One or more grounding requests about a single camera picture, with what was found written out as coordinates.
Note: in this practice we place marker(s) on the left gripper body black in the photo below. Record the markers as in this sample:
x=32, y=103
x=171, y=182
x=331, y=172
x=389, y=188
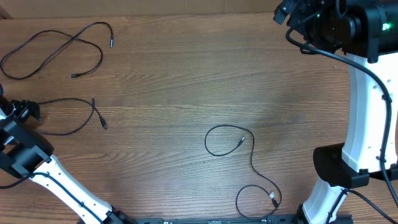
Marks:
x=20, y=107

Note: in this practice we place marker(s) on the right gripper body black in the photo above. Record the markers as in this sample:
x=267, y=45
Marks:
x=308, y=19

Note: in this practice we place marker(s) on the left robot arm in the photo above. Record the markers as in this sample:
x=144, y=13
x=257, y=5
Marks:
x=25, y=154

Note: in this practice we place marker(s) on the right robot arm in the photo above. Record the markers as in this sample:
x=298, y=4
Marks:
x=362, y=35

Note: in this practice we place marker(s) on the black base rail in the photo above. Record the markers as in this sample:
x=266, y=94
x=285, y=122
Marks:
x=272, y=219

